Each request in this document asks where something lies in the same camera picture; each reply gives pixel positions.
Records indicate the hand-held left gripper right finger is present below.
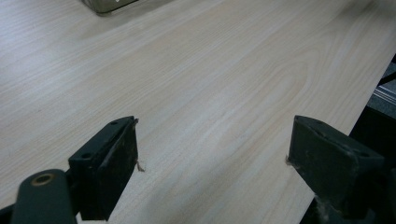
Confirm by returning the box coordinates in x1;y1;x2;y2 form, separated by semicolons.
286;115;386;219

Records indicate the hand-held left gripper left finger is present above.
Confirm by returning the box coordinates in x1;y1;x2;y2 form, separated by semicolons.
67;116;140;222

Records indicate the metal rail beside table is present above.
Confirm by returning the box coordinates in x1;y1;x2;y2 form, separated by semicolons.
367;54;396;119

